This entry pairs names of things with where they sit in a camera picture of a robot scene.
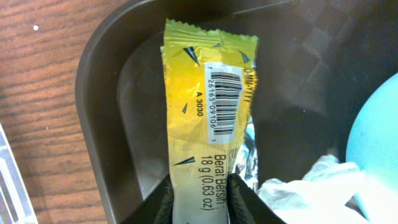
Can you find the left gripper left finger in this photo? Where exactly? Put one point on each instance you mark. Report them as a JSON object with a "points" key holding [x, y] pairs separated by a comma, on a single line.
{"points": [[157, 207]]}

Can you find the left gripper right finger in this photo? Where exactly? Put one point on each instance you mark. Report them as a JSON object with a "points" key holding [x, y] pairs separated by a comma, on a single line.
{"points": [[245, 207]]}

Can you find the white tissue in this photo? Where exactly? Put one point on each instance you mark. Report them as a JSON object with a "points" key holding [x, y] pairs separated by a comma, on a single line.
{"points": [[320, 197]]}

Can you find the yellow snack wrapper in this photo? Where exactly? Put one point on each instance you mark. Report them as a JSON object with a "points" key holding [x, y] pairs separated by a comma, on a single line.
{"points": [[210, 80]]}

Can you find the light blue bowl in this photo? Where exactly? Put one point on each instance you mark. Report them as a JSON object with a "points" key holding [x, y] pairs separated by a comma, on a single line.
{"points": [[372, 145]]}

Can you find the clear plastic waste bin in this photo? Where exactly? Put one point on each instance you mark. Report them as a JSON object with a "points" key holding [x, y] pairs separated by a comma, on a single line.
{"points": [[16, 207]]}

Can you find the dark brown serving tray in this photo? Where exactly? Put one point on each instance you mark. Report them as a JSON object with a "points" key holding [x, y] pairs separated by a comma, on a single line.
{"points": [[317, 61]]}

